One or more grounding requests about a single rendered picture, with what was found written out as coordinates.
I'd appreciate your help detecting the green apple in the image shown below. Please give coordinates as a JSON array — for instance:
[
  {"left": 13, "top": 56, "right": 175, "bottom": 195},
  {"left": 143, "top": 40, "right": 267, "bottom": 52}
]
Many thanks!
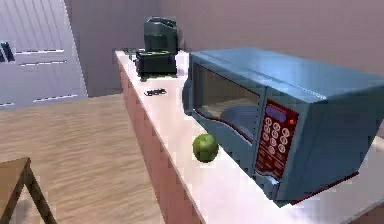
[{"left": 192, "top": 133, "right": 220, "bottom": 164}]

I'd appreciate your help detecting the small black flat object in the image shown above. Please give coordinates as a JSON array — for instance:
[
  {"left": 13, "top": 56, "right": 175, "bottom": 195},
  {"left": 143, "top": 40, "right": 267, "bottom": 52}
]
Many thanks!
[{"left": 143, "top": 88, "right": 168, "bottom": 97}]

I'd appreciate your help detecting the pink counter cabinet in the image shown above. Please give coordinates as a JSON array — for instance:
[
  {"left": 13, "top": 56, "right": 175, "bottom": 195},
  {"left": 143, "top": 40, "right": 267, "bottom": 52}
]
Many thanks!
[{"left": 114, "top": 49, "right": 384, "bottom": 224}]

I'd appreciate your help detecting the dark green coffee machine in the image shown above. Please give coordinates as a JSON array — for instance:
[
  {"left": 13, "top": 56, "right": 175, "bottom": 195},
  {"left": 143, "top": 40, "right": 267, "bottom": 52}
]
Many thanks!
[{"left": 134, "top": 16, "right": 179, "bottom": 80}]

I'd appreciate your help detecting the blue microwave oven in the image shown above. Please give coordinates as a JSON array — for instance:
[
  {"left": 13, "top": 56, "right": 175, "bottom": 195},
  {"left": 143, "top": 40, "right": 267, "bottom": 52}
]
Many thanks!
[{"left": 181, "top": 46, "right": 384, "bottom": 208}]

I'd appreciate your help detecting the grey panelled door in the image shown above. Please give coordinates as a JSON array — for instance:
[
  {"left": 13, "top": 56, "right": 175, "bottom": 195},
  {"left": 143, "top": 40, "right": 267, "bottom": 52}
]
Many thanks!
[{"left": 0, "top": 0, "right": 89, "bottom": 111}]

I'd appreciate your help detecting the black door handle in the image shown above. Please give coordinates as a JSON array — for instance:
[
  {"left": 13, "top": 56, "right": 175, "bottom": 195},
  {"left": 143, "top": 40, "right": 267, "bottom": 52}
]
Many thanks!
[{"left": 0, "top": 41, "right": 16, "bottom": 64}]

